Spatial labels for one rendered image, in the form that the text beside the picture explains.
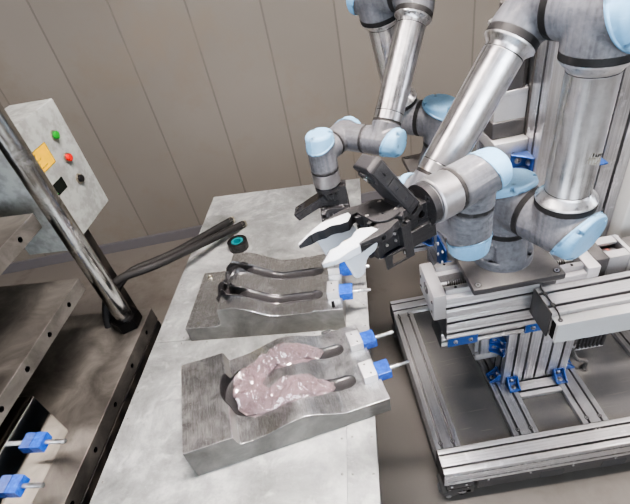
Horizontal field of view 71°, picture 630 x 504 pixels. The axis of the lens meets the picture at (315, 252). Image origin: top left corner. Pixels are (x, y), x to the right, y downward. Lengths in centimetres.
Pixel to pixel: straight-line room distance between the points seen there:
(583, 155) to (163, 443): 117
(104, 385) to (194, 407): 44
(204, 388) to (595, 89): 105
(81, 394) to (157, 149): 194
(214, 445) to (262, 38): 227
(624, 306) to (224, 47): 236
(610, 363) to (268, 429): 146
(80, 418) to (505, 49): 141
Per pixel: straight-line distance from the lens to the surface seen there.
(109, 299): 160
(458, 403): 192
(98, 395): 155
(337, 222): 66
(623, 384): 211
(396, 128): 118
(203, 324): 145
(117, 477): 134
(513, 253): 116
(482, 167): 75
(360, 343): 123
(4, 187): 161
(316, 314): 133
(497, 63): 90
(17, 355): 143
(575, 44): 86
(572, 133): 93
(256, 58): 287
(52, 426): 148
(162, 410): 138
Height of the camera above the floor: 184
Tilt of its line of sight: 39 degrees down
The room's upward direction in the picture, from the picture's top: 13 degrees counter-clockwise
